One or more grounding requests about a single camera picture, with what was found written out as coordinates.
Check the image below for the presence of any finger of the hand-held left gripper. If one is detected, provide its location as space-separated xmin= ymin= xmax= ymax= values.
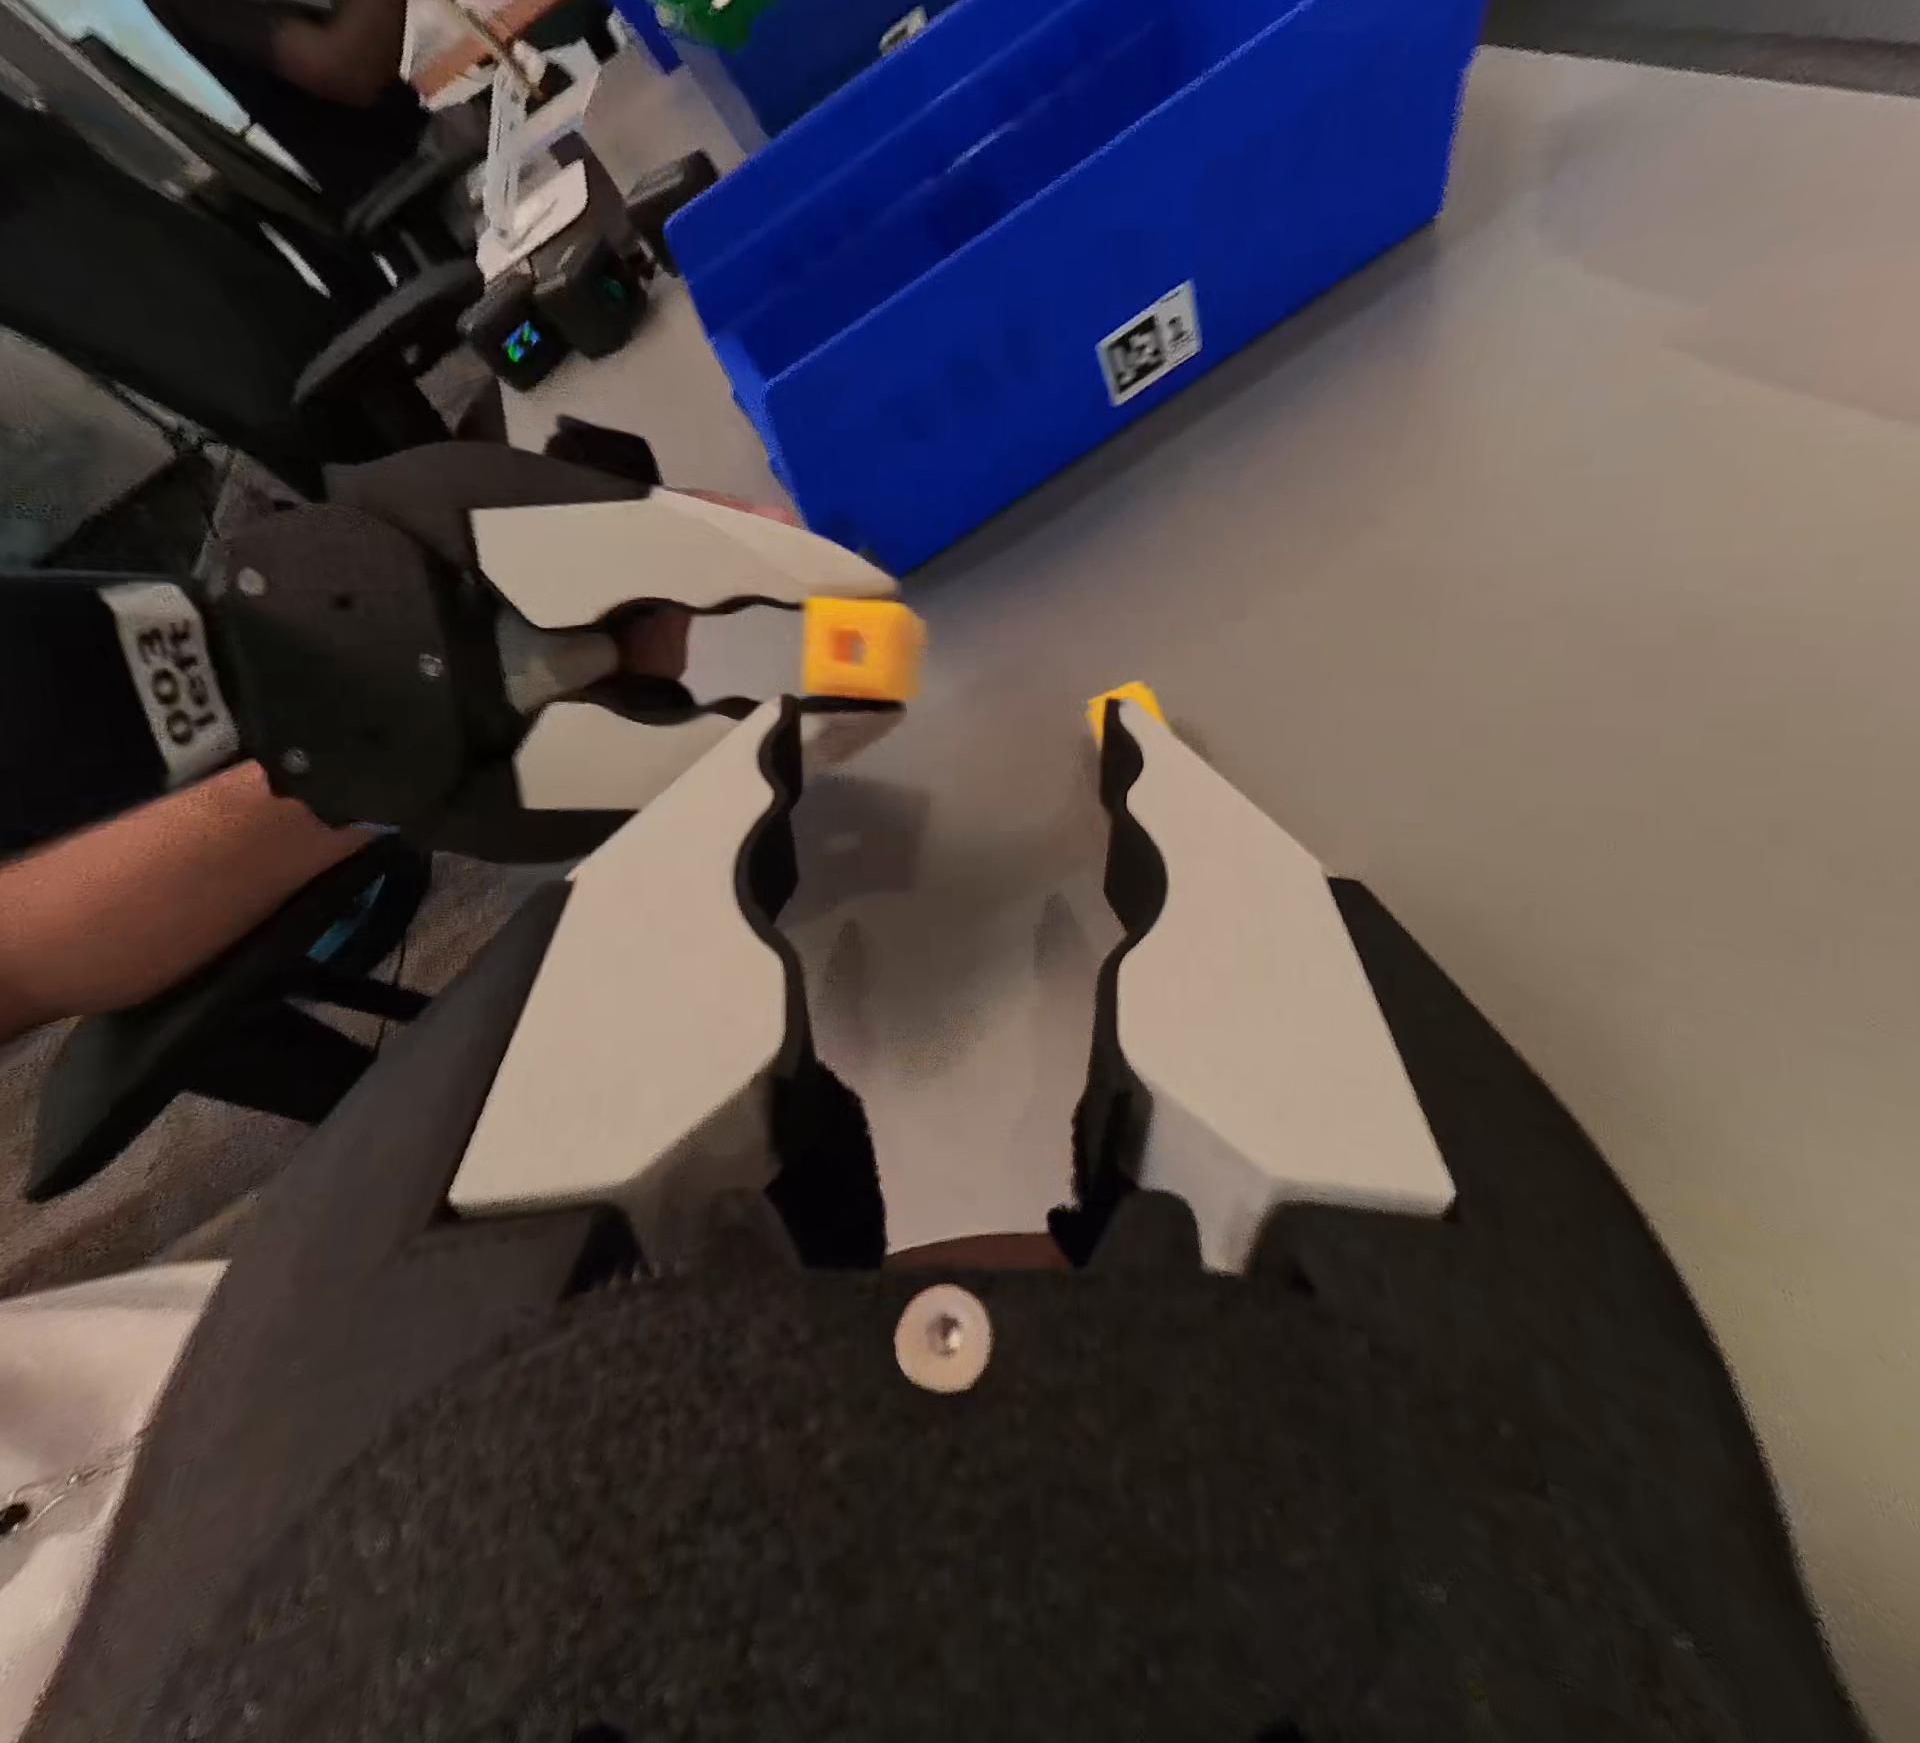
xmin=469 ymin=486 xmax=905 ymax=626
xmin=513 ymin=693 xmax=905 ymax=811

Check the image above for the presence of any short yellow block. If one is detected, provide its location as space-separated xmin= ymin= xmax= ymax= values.
xmin=800 ymin=593 xmax=933 ymax=701

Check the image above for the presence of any blue chair base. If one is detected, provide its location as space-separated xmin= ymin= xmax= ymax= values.
xmin=310 ymin=870 xmax=389 ymax=967

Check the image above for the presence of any person's left forearm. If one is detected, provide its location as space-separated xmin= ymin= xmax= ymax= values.
xmin=0 ymin=758 xmax=380 ymax=1044

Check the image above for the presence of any small black box device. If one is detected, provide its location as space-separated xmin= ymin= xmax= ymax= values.
xmin=629 ymin=148 xmax=724 ymax=235

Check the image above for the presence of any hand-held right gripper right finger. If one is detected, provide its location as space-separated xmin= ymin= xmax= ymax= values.
xmin=1046 ymin=701 xmax=1455 ymax=1271

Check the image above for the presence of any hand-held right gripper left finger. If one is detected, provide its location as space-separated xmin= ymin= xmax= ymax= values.
xmin=447 ymin=693 xmax=887 ymax=1271

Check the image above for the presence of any white stand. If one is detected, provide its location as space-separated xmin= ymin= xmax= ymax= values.
xmin=477 ymin=47 xmax=594 ymax=271

